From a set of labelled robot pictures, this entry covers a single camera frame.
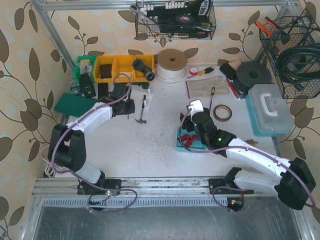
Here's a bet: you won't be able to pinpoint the green foam pad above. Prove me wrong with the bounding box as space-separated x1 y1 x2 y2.
54 93 97 118

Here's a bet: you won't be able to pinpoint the green storage bin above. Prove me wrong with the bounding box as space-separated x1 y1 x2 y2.
73 55 97 83

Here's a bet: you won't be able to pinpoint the red white tape roll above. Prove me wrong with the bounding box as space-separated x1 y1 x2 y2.
189 66 198 76

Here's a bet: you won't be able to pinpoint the brown tape roll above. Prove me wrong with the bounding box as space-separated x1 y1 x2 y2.
212 104 233 122

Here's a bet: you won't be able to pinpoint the yellow storage bin left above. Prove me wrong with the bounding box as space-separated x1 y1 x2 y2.
93 55 116 84

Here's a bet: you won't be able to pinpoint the small claw hammer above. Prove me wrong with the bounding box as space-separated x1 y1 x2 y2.
135 95 147 124

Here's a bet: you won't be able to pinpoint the blue plastic tray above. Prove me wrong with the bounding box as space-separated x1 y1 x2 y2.
175 128 207 152

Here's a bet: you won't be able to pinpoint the black slotted block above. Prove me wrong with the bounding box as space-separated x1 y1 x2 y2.
97 83 109 99

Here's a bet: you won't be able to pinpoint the red utility knife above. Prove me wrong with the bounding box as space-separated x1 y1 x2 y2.
226 77 246 100

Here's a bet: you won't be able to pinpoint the silver wrench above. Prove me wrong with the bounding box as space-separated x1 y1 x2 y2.
129 5 158 25

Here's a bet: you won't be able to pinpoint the right wire basket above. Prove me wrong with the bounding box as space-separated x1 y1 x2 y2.
259 2 320 99

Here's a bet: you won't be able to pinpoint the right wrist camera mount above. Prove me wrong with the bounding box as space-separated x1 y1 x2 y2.
187 99 204 114

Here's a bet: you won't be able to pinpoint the red large spring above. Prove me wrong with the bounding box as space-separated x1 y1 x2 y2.
184 139 193 148

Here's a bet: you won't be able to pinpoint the aluminium front rail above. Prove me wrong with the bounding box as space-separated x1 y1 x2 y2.
31 177 269 209

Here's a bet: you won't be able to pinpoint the top wire basket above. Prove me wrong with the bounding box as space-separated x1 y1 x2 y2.
132 0 216 42

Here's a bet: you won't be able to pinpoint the black pipe fitting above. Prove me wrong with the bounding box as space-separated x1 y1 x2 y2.
132 59 155 82

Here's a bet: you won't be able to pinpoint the teal clear toolbox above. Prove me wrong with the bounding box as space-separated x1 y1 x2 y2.
245 84 295 137

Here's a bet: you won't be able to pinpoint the beige work glove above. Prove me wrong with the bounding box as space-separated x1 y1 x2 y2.
185 76 230 99

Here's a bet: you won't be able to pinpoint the white cable spool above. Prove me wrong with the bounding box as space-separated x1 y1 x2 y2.
156 48 188 84

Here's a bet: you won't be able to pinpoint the orange handled pliers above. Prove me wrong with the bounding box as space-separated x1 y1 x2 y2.
254 16 279 38

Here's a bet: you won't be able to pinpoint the white peg fixture base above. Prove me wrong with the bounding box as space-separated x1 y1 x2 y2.
141 88 154 112

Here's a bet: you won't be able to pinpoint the yellow black slim screwdriver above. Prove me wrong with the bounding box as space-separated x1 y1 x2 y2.
208 86 216 111

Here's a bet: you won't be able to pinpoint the yellow storage bin right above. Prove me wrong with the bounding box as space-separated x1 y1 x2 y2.
132 54 155 83

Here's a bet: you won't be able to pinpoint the black green meter device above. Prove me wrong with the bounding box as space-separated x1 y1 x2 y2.
78 73 96 98

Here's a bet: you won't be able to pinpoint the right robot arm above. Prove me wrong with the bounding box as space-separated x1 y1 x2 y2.
179 108 316 210

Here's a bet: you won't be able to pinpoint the wire basket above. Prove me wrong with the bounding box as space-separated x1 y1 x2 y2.
259 2 320 99
132 0 216 42

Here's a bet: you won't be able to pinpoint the black coiled hose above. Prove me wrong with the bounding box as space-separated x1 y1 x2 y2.
276 43 320 87

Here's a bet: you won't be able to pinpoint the black disc spool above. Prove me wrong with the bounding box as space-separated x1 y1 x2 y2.
233 61 272 94

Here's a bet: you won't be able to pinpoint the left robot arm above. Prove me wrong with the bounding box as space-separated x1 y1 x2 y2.
48 97 135 195

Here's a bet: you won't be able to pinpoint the brass padlock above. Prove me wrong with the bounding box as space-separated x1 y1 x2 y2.
245 139 258 147

